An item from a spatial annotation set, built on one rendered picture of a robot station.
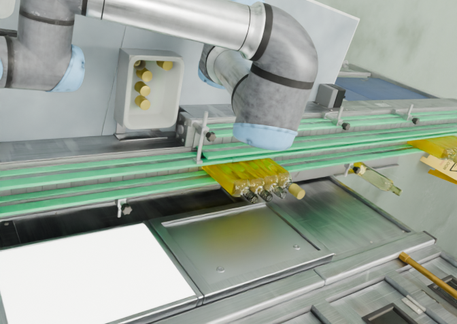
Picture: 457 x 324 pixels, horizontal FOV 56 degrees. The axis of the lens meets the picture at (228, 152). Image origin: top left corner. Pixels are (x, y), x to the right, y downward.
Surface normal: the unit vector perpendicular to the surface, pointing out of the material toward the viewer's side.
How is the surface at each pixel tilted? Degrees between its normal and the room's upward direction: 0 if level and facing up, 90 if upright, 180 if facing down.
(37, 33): 30
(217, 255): 90
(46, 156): 90
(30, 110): 0
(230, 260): 90
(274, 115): 36
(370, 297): 90
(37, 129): 0
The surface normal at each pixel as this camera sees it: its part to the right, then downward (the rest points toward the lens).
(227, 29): 0.22, 0.53
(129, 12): 0.11, 0.77
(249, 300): 0.19, -0.90
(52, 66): 0.60, 0.43
